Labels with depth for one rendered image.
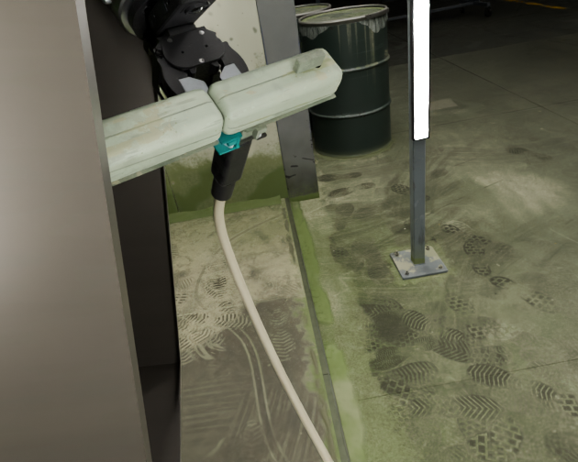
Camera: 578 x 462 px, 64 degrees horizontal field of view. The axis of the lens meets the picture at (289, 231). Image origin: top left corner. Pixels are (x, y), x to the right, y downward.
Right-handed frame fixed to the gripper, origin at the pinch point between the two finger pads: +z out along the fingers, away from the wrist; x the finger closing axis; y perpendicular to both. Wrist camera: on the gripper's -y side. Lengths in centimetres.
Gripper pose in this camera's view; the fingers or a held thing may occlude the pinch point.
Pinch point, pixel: (241, 127)
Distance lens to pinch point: 52.0
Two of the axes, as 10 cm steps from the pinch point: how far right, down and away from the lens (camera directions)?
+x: -8.1, 4.1, -4.3
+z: 5.3, 8.2, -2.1
